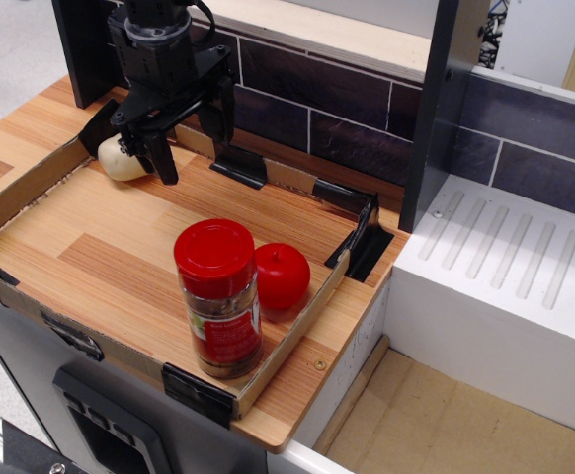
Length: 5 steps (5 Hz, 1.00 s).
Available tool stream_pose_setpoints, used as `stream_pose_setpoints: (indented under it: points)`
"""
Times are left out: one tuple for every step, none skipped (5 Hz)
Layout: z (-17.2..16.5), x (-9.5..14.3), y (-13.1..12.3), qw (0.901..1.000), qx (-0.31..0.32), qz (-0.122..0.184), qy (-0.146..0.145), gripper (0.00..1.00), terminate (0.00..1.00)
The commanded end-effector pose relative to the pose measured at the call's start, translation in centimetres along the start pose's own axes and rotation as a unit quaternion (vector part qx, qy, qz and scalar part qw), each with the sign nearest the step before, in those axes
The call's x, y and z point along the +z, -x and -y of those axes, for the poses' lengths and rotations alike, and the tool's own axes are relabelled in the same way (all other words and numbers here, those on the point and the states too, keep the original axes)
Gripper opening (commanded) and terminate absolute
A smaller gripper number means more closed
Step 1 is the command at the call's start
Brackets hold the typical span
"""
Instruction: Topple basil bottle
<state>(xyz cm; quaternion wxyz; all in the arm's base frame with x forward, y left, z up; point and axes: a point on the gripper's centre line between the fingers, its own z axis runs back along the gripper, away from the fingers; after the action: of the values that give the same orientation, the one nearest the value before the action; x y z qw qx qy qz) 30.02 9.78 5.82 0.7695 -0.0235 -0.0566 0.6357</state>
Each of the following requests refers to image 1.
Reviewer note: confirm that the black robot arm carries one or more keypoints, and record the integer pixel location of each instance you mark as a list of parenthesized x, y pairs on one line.
[(153, 13)]

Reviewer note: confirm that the red-capped basil spice bottle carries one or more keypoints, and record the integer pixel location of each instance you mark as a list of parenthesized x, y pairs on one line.
[(216, 265)]

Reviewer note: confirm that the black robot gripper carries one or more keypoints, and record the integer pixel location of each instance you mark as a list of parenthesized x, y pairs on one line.
[(169, 80)]

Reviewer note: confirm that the cardboard fence with black tape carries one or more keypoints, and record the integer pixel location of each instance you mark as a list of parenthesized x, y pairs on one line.
[(97, 255)]

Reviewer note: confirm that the white drainer sink unit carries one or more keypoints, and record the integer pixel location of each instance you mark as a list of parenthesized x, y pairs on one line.
[(484, 292)]

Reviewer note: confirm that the dark grey left post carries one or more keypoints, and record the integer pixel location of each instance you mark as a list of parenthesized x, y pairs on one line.
[(92, 62)]

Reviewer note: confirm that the cream toy garlic bulb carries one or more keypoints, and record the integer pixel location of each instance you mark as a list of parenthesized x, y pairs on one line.
[(118, 165)]

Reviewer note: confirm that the red toy apple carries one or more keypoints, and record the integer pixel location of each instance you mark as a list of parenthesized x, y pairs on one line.
[(283, 275)]

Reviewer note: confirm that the dark grey vertical post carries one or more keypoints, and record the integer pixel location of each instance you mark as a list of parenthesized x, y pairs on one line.
[(455, 48)]

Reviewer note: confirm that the grey oven control panel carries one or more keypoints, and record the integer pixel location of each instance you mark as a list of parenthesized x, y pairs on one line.
[(118, 440)]

